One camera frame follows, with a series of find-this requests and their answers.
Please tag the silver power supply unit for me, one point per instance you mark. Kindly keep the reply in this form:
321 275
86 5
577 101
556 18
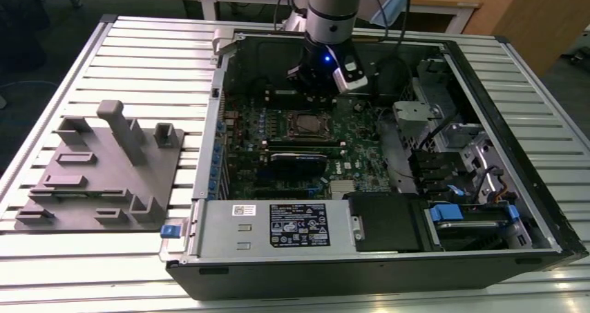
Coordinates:
221 230

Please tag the wooden cabinet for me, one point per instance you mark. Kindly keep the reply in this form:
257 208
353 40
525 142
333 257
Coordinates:
534 23

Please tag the green motherboard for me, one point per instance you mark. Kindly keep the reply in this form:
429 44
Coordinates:
365 154

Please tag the silver chipset heatsink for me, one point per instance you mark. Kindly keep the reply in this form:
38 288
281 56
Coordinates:
345 186

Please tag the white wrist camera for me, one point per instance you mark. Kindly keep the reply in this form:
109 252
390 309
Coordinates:
353 83

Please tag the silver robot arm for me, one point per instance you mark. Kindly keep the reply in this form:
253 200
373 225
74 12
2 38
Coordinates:
330 19

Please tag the blue case latch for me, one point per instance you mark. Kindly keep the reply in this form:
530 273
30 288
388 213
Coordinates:
170 230

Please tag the pale blue teach pendant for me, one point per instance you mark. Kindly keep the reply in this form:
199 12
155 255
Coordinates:
392 9

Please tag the hard disk in blue carrier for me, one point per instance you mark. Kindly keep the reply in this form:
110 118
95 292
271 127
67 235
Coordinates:
442 212

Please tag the grey parts rack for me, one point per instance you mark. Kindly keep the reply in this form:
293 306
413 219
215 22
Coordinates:
106 175

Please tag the silver metal drive cage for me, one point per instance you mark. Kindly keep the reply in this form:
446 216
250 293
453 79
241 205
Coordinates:
414 114

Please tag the black open PC case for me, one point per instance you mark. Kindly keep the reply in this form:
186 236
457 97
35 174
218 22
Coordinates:
322 278

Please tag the black plastic drive bay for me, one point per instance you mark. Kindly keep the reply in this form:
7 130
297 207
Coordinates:
438 171

